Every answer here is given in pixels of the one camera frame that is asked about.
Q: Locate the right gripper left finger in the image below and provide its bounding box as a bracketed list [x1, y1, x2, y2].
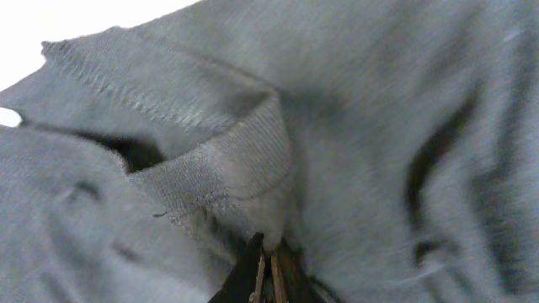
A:
[208, 232, 265, 303]

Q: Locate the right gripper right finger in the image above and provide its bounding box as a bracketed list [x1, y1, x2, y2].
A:
[270, 240, 324, 303]

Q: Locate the black t-shirt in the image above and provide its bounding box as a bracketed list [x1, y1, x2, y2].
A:
[1, 0, 538, 302]

